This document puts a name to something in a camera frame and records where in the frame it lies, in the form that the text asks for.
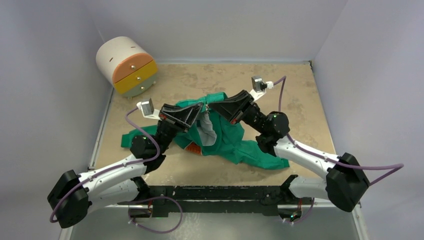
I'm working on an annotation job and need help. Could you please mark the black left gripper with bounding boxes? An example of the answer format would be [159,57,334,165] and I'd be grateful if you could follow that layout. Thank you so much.
[155,102,204,154]

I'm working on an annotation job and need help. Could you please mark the green zip-up jacket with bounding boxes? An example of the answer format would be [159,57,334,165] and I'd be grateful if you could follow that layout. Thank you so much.
[120,92,290,171]

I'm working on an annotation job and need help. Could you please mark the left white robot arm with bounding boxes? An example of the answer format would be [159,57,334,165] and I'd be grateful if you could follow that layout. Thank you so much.
[47,102,204,229]

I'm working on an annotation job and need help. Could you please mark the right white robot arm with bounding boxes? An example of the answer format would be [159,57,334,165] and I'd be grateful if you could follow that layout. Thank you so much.
[207,90,372,212]

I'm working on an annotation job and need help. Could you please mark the round three-drawer cabinet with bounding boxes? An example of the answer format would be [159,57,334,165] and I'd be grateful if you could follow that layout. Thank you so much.
[95,36,158,98]

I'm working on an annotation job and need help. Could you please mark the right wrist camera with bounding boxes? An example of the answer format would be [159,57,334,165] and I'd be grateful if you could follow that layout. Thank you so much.
[249,76,275,101]

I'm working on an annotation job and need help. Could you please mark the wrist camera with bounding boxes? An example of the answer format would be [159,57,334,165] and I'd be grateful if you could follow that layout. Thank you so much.
[249,76,275,101]
[136,98,160,120]

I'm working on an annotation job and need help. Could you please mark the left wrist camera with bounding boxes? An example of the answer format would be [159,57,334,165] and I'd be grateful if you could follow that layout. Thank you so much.
[136,98,160,120]

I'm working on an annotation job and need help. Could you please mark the black base frame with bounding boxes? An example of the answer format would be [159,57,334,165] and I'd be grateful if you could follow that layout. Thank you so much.
[126,175,313,218]

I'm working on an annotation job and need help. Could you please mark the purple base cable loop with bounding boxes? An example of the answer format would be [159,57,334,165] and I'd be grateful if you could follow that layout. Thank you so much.
[127,195,184,235]

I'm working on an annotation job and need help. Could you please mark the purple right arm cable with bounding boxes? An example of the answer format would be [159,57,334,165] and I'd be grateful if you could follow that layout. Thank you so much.
[272,75,405,188]

